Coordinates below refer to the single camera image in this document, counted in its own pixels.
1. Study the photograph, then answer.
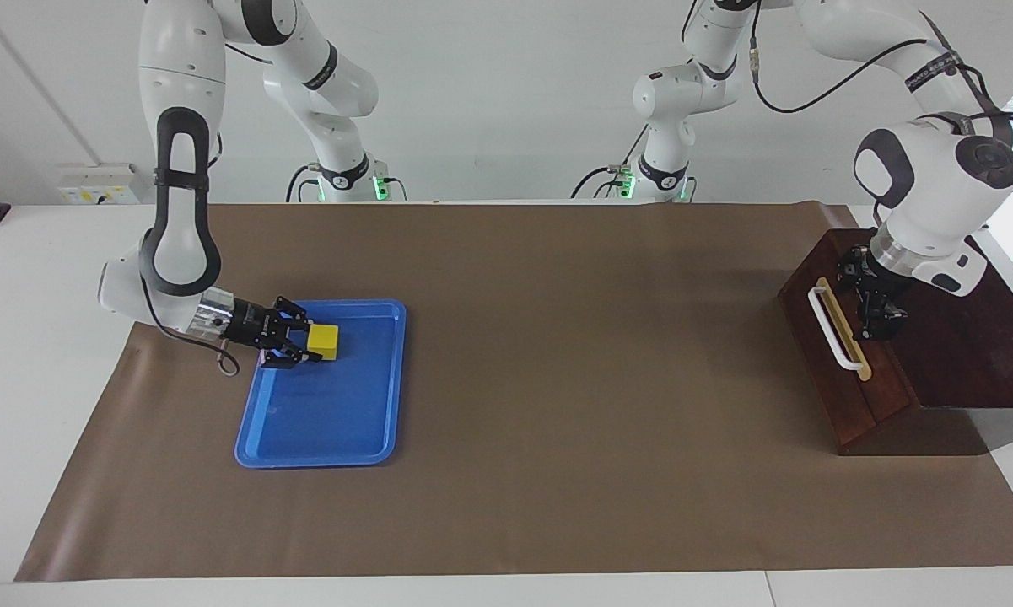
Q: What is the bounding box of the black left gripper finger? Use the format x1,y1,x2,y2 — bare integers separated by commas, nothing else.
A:
859,297,910,342
835,246,862,293

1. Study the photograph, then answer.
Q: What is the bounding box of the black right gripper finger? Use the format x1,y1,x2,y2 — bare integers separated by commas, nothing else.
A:
257,344,324,372
272,295,315,330

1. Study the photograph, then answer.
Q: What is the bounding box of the yellow cube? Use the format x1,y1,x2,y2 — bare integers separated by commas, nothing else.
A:
307,323,341,362

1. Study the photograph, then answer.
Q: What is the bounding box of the wooden drawer with white handle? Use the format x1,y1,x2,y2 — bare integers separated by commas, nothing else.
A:
801,234,922,428

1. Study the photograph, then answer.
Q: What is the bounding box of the dark wooden drawer cabinet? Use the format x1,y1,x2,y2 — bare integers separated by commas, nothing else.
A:
779,228,1013,457

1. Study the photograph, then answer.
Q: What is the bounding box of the blue plastic tray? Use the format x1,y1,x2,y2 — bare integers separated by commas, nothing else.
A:
234,298,407,470

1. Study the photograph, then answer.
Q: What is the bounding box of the brown table mat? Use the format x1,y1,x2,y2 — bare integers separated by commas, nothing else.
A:
14,200,1013,583

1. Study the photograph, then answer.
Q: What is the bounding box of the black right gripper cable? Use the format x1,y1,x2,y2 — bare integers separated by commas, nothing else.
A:
139,135,242,378

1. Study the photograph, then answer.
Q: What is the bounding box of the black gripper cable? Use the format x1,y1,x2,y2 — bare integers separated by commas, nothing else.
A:
746,0,1013,123
139,135,242,378

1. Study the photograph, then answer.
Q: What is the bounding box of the black right arm base cable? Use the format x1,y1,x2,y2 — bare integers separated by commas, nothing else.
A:
285,164,320,203

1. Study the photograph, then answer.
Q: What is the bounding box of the black arm base cable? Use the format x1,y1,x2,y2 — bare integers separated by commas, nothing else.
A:
285,164,320,203
570,165,633,200

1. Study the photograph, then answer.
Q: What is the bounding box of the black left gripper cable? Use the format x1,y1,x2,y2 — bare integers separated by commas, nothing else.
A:
746,0,1013,123

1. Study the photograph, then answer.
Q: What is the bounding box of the white wall socket box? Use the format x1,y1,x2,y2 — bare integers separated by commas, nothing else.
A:
57,164,141,206

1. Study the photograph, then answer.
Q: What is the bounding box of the black left arm base cable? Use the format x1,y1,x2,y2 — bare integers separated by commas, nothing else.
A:
570,165,633,200

